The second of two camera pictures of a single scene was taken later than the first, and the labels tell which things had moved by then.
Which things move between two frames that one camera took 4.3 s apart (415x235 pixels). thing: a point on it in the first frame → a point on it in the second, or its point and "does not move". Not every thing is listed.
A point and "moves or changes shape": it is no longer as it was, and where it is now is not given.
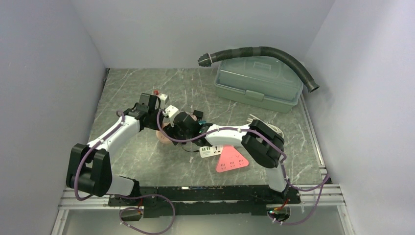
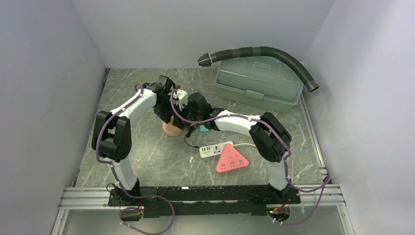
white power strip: (209, 151) does not move
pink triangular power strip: (230, 158) does not move
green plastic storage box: (265, 82) does not move
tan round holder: (161, 137) moves or changes shape
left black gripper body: (154, 124) → (164, 110)
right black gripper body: (173, 129) → (187, 112)
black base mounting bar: (205, 200) does not move
